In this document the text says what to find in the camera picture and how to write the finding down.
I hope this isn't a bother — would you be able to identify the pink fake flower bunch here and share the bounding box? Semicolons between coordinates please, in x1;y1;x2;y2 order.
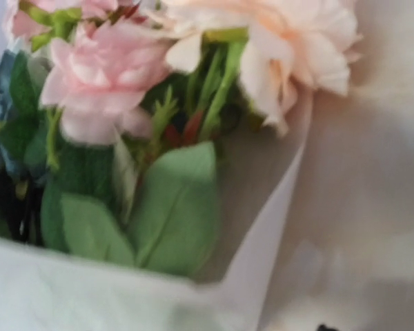
3;1;359;277

